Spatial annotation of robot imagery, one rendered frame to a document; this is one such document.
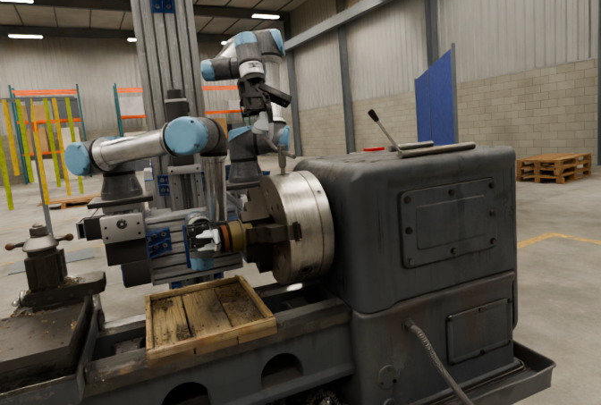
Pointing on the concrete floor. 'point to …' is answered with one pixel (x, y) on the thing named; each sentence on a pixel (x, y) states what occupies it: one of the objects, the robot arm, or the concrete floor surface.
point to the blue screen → (437, 102)
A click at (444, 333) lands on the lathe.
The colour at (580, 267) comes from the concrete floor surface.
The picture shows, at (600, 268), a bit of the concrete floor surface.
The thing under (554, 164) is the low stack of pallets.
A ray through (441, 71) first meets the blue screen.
